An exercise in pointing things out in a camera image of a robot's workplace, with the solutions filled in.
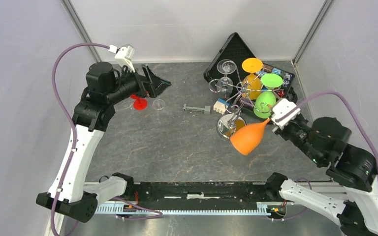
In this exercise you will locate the white blue block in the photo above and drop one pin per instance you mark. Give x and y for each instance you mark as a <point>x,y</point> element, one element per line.
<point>220,106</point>

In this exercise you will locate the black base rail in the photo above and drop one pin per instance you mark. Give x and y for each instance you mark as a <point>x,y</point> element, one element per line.
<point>197,198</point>

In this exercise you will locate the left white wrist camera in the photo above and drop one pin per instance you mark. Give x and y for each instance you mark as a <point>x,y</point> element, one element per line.
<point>123,55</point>

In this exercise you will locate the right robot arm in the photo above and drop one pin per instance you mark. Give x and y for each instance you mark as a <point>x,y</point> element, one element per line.
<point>325,143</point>

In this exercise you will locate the clear wine glass back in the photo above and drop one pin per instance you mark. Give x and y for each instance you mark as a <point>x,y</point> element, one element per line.
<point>224,84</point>

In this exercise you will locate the black open case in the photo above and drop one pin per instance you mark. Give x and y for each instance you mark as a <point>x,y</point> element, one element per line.
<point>237,50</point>

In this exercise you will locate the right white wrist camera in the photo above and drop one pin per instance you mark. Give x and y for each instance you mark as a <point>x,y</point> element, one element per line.
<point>283,112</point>

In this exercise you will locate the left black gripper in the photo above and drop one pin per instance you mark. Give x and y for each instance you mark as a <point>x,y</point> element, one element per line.
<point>156,81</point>

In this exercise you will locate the clear wine glass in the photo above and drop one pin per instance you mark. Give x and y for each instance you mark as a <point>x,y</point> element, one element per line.
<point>224,84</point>
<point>158,104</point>

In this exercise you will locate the clear wine glass front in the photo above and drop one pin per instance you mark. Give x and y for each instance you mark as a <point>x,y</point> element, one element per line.
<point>158,104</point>

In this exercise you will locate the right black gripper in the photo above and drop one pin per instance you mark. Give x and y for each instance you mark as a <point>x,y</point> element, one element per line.
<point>280,132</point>

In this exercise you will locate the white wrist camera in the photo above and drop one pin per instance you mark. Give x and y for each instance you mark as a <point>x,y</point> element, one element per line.
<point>123,55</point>
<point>283,112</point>

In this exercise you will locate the orange wine glass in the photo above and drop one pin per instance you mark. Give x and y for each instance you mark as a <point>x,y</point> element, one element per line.
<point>248,137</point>

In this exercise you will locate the yellow wine glass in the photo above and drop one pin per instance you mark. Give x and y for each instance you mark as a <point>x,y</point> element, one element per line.
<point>251,82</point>

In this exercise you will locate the red wine glass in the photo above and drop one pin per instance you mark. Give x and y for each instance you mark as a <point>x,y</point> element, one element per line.
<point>139,103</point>

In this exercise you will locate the green wine glass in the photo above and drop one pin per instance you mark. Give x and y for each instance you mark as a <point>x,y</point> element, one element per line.
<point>267,99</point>

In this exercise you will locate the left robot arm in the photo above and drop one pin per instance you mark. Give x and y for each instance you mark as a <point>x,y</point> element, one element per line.
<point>106,86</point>

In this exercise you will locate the grey metal tool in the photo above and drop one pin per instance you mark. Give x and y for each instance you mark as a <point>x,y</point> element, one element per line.
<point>205,110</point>

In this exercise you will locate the chrome wine glass rack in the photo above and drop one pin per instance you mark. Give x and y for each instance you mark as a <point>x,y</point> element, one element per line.
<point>232,121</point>

